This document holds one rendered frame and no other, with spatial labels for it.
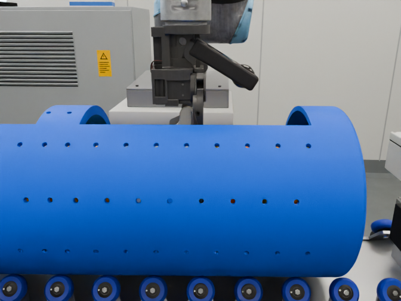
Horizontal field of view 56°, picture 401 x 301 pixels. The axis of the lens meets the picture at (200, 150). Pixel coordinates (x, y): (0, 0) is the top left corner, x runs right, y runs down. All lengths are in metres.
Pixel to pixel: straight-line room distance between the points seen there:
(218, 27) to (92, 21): 1.32
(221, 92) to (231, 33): 0.15
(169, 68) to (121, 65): 1.63
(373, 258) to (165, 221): 0.46
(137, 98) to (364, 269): 0.66
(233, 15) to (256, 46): 2.41
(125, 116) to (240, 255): 0.55
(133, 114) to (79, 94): 1.35
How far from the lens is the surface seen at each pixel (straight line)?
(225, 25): 1.00
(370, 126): 3.74
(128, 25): 2.18
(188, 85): 0.57
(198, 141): 0.53
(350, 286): 0.66
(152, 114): 0.96
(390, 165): 1.07
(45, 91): 2.38
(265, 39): 3.40
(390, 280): 0.69
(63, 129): 0.58
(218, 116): 0.95
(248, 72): 0.58
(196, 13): 0.56
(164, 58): 0.58
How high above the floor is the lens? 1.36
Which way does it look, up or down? 19 degrees down
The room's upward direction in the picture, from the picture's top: straight up
